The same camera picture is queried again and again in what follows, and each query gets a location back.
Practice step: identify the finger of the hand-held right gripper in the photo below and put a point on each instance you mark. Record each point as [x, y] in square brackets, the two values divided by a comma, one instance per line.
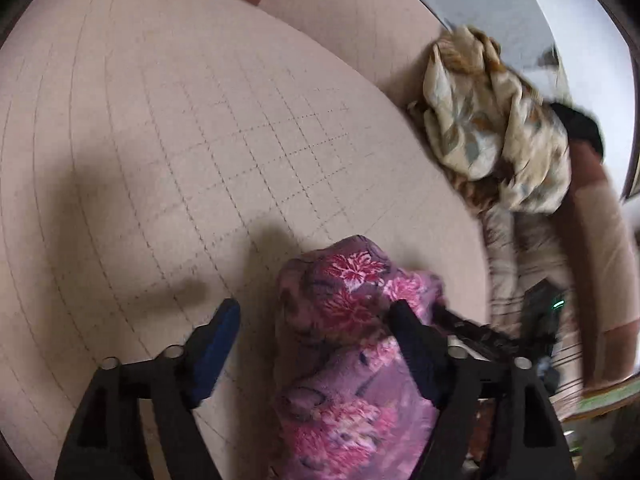
[470, 331]

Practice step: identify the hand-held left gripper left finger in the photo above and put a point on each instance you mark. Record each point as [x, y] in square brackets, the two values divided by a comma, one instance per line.
[220, 340]

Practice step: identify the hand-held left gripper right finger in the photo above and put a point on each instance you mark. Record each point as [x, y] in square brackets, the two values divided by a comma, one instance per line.
[415, 347]

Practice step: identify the purple floral long-sleeved shirt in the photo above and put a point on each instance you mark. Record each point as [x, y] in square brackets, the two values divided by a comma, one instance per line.
[340, 400]

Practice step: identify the large striped bolster cushion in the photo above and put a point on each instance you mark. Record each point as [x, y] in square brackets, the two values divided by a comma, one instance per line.
[505, 260]

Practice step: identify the pink quilted sofa bed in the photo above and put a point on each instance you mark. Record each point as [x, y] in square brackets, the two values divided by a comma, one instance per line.
[150, 160]

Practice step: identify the black cloth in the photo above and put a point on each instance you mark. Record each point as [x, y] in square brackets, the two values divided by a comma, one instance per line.
[580, 125]

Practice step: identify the beige floral blanket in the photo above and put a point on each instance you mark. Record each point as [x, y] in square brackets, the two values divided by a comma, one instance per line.
[480, 125]

